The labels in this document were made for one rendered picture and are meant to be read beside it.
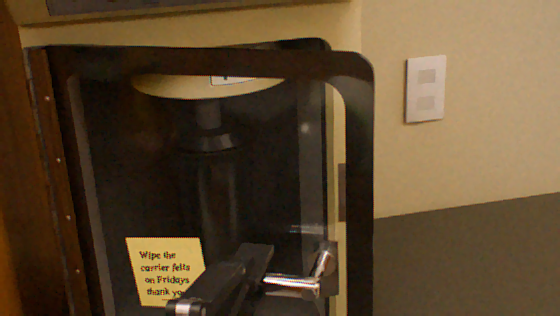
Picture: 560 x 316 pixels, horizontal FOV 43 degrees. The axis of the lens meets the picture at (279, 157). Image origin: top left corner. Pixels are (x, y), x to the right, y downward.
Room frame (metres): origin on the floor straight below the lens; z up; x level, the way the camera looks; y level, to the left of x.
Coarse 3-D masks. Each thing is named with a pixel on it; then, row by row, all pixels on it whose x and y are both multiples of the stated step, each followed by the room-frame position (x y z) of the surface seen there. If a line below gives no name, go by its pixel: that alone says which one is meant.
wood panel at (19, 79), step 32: (0, 0) 0.86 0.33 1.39; (0, 32) 0.82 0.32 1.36; (0, 64) 0.78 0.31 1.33; (0, 96) 0.74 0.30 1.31; (0, 128) 0.71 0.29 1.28; (32, 128) 0.91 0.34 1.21; (0, 160) 0.68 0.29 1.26; (32, 160) 0.87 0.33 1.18; (0, 192) 0.65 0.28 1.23; (32, 192) 0.82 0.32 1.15; (0, 224) 0.62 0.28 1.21; (32, 224) 0.78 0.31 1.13; (0, 256) 0.59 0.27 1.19; (32, 256) 0.74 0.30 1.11; (0, 288) 0.56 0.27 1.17; (32, 288) 0.70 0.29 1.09
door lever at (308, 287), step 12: (312, 252) 0.54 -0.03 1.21; (324, 252) 0.54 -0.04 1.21; (312, 264) 0.54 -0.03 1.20; (324, 264) 0.53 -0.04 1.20; (264, 276) 0.51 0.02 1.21; (276, 276) 0.51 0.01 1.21; (288, 276) 0.51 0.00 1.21; (300, 276) 0.51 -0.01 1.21; (312, 276) 0.51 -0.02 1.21; (264, 288) 0.50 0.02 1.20; (276, 288) 0.50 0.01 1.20; (288, 288) 0.50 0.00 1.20; (300, 288) 0.49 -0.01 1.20; (312, 288) 0.49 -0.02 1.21; (312, 300) 0.49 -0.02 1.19
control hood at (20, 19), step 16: (16, 0) 0.58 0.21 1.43; (32, 0) 0.58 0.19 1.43; (256, 0) 0.64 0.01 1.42; (272, 0) 0.64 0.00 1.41; (288, 0) 0.65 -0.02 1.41; (304, 0) 0.65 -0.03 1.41; (16, 16) 0.59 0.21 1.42; (32, 16) 0.60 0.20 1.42; (48, 16) 0.60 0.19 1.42; (64, 16) 0.60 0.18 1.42; (80, 16) 0.61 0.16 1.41; (96, 16) 0.61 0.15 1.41; (112, 16) 0.62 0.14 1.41
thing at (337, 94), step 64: (64, 64) 0.60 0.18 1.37; (128, 64) 0.59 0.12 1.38; (192, 64) 0.57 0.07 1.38; (256, 64) 0.55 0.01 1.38; (320, 64) 0.54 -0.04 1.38; (64, 128) 0.61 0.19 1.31; (128, 128) 0.59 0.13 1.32; (192, 128) 0.57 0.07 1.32; (256, 128) 0.56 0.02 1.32; (320, 128) 0.54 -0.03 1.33; (128, 192) 0.59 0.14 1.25; (192, 192) 0.57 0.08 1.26; (256, 192) 0.56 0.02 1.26; (320, 192) 0.54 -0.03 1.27; (128, 256) 0.59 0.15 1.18
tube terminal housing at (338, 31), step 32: (320, 0) 0.68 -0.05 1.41; (352, 0) 0.69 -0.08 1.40; (32, 32) 0.63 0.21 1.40; (64, 32) 0.63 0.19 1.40; (96, 32) 0.64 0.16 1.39; (128, 32) 0.64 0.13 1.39; (160, 32) 0.65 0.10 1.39; (192, 32) 0.66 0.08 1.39; (224, 32) 0.66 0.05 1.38; (256, 32) 0.67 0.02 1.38; (288, 32) 0.67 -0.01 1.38; (320, 32) 0.68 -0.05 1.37; (352, 32) 0.69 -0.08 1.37
